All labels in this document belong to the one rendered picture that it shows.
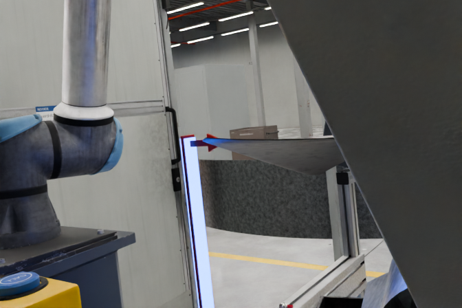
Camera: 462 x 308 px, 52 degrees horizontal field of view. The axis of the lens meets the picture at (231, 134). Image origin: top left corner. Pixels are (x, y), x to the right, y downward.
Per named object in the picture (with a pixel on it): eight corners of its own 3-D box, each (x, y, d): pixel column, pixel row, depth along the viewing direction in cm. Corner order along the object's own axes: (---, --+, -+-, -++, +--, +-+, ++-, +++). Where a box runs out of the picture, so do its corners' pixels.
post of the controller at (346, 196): (356, 258, 107) (348, 171, 106) (343, 256, 108) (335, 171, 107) (361, 254, 109) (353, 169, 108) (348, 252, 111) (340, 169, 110)
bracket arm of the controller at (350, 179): (349, 185, 106) (348, 171, 106) (336, 185, 107) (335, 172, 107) (383, 168, 125) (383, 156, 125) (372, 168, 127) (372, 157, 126)
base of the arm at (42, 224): (-45, 247, 86) (-50, 193, 86) (25, 228, 100) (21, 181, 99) (9, 252, 79) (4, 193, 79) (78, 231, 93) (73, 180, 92)
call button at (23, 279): (9, 306, 42) (6, 287, 42) (-14, 299, 45) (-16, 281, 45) (49, 289, 45) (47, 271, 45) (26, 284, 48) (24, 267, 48)
